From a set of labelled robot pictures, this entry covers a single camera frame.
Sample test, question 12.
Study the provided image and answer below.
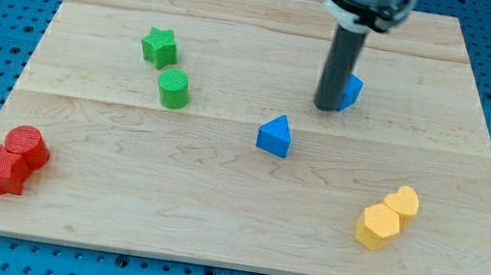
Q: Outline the blue cube block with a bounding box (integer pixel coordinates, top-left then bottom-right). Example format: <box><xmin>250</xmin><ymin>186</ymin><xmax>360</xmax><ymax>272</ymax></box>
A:
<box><xmin>337</xmin><ymin>73</ymin><xmax>364</xmax><ymax>112</ymax></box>

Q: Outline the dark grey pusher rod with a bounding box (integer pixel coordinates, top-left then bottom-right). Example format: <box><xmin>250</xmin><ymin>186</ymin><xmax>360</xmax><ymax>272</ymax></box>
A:
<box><xmin>314</xmin><ymin>25</ymin><xmax>367</xmax><ymax>112</ymax></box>

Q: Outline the yellow hexagon block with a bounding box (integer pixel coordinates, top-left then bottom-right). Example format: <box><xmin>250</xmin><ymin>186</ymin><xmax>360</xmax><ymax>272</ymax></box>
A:
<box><xmin>354</xmin><ymin>203</ymin><xmax>400</xmax><ymax>251</ymax></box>

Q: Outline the red star block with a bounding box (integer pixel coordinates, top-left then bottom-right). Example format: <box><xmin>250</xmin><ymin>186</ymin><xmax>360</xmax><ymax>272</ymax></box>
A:
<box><xmin>0</xmin><ymin>145</ymin><xmax>32</xmax><ymax>196</ymax></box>

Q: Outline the green star block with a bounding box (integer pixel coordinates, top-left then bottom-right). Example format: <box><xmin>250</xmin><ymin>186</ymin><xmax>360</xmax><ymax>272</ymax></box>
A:
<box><xmin>141</xmin><ymin>27</ymin><xmax>178</xmax><ymax>69</ymax></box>

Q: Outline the blue triangle block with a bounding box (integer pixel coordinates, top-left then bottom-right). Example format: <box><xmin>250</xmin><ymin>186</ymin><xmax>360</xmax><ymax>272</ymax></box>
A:
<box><xmin>256</xmin><ymin>115</ymin><xmax>292</xmax><ymax>158</ymax></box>

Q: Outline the yellow heart block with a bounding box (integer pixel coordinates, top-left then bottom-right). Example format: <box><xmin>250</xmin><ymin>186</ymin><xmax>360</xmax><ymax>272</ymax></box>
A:
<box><xmin>383</xmin><ymin>185</ymin><xmax>420</xmax><ymax>230</ymax></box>

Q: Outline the wooden board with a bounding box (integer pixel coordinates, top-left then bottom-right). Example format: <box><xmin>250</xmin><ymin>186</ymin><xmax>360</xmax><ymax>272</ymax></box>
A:
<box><xmin>0</xmin><ymin>0</ymin><xmax>491</xmax><ymax>275</ymax></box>

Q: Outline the green cylinder block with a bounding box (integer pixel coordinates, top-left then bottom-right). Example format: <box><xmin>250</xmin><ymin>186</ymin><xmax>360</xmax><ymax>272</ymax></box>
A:
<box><xmin>157</xmin><ymin>69</ymin><xmax>189</xmax><ymax>110</ymax></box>

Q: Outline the red cylinder block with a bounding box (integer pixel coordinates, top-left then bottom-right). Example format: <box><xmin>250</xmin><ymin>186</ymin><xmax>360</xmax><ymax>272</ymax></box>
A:
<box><xmin>4</xmin><ymin>124</ymin><xmax>51</xmax><ymax>172</ymax></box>

